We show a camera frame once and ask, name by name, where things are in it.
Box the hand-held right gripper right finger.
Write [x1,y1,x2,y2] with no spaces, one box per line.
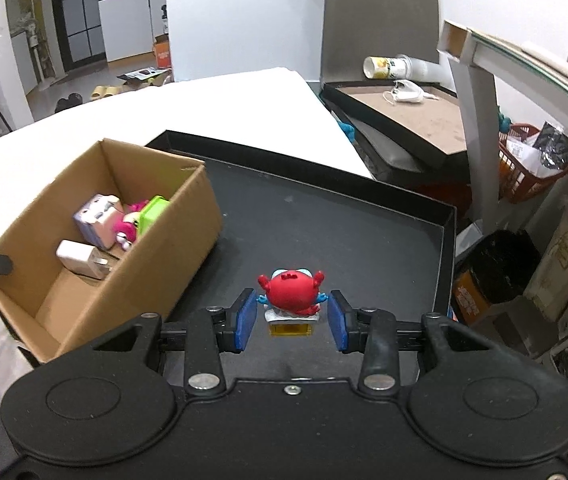
[328,289,490,396]

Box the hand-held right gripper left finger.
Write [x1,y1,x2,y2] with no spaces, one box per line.
[92,287,259,396]

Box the red crab toy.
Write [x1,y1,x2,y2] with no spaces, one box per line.
[255,268,327,338]

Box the white charger plug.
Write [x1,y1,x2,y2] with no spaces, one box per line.
[56,240,114,281]

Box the black shallow tray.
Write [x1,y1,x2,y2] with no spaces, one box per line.
[144,130,459,376]

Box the brown cardboard box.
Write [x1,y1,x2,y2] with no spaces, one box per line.
[0,137,225,366]

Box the pink bear toy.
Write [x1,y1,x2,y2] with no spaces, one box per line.
[112,200,151,251]

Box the green block toy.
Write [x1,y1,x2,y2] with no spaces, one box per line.
[136,196,171,236]

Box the purple rabbit toy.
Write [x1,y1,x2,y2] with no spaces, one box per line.
[72,194,124,251]

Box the orange bag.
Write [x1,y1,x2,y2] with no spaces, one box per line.
[451,267,492,323]

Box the black trash bin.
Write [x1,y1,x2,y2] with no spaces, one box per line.
[456,230,545,306]

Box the black box with brown inside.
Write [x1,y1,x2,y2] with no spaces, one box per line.
[321,80,470,171]

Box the red plastic basket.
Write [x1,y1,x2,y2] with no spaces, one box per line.
[496,122,568,205]

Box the cream tote bag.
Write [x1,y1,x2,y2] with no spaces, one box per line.
[524,195,568,323]

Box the white face mask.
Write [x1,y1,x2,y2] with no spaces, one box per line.
[383,80,440,106]

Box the white and yellow cup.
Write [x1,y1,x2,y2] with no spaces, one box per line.
[363,54,445,81]

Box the white side table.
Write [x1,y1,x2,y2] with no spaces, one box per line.
[436,20,568,221]

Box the black framed glass door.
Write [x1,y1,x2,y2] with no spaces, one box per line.
[46,0,107,73]

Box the orange box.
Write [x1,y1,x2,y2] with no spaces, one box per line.
[153,34,172,68]

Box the white cabinet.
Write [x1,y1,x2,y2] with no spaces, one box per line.
[98,0,167,63]

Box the black plastic bag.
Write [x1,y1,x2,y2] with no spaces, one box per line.
[531,121,568,176]

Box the grey chair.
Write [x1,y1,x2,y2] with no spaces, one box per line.
[320,0,445,183]

